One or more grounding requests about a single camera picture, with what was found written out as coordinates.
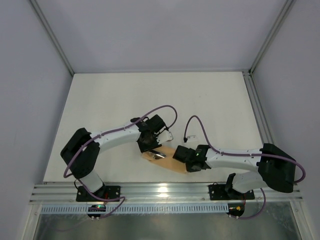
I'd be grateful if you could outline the aluminium rail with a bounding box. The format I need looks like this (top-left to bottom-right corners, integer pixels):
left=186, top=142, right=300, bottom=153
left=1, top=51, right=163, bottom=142
left=28, top=181, right=303, bottom=205
left=242, top=70, right=275, bottom=144

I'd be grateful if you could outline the left black controller board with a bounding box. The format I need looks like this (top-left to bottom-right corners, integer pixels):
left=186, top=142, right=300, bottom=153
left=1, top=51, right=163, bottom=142
left=87, top=204, right=106, bottom=220

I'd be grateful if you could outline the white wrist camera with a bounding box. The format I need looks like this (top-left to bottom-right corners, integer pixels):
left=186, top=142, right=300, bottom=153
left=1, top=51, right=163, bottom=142
left=157, top=130, right=174, bottom=145
left=183, top=135, right=198, bottom=143

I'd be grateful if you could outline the orange cloth napkin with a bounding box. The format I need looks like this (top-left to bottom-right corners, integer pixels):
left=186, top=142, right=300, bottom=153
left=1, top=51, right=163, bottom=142
left=141, top=146, right=187, bottom=174

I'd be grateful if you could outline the frame post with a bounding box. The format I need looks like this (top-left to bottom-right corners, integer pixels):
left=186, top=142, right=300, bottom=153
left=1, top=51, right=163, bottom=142
left=28, top=0, right=75, bottom=77
left=248, top=0, right=296, bottom=75

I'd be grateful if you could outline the right black controller board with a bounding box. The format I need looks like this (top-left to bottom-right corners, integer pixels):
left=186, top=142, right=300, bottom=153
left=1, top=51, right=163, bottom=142
left=226, top=203, right=245, bottom=220

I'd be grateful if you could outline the black controller board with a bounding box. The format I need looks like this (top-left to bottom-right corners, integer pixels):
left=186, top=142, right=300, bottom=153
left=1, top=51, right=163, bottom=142
left=226, top=203, right=245, bottom=220
left=87, top=204, right=106, bottom=220

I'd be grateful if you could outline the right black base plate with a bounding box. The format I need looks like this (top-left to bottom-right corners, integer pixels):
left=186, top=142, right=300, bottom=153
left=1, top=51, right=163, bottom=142
left=208, top=182, right=255, bottom=201

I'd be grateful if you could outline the pink handled utensil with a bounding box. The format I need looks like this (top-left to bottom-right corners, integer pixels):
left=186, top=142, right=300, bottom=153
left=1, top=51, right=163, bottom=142
left=147, top=150, right=167, bottom=159

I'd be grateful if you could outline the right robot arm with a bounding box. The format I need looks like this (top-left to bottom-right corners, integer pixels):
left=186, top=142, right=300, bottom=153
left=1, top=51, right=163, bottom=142
left=173, top=143, right=296, bottom=200

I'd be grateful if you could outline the front aluminium rail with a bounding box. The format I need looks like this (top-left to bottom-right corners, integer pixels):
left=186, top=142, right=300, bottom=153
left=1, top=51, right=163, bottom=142
left=28, top=181, right=303, bottom=205

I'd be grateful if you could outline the right frame post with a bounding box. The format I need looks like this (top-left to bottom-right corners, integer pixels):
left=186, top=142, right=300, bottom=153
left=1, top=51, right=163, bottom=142
left=248, top=0, right=296, bottom=75

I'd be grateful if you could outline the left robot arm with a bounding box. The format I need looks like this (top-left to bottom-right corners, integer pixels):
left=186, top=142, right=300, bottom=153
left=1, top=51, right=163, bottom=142
left=60, top=114, right=173, bottom=199

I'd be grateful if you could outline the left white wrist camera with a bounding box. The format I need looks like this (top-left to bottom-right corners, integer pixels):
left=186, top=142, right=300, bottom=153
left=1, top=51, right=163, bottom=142
left=157, top=130, right=174, bottom=145

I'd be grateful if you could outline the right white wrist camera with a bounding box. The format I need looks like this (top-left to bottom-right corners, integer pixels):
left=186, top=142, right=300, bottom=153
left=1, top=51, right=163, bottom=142
left=183, top=135, right=198, bottom=143

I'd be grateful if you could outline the left frame post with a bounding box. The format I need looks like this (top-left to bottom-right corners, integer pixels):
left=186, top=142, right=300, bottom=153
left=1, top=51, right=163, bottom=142
left=28, top=0, right=75, bottom=77

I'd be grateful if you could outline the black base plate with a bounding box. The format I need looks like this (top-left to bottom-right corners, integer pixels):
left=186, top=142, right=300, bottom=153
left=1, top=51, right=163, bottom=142
left=208, top=182, right=255, bottom=201
left=76, top=185, right=121, bottom=202

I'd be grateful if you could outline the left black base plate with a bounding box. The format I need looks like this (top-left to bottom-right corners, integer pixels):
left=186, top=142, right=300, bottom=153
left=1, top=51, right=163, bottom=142
left=76, top=185, right=121, bottom=202

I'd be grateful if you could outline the right side aluminium rail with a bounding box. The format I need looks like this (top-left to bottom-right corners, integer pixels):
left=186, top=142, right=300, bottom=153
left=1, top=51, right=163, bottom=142
left=242, top=70, right=275, bottom=144

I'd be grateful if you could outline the white slotted cable duct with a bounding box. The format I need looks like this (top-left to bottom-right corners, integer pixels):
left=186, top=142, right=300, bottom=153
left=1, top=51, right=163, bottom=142
left=40, top=203, right=228, bottom=215

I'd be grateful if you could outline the silver fork pink handle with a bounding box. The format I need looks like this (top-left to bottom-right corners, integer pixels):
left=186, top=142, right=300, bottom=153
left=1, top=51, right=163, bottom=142
left=146, top=152, right=163, bottom=160

